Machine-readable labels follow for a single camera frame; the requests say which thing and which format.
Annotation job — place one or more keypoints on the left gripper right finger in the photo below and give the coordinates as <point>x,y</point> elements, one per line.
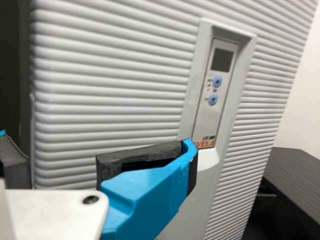
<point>150,195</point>

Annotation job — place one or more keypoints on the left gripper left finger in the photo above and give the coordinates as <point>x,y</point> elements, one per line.
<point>15,165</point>

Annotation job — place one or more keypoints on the incubator door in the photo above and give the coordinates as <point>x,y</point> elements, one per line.
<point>125,75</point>

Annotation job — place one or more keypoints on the black platform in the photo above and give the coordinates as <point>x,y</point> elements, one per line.
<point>295,175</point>

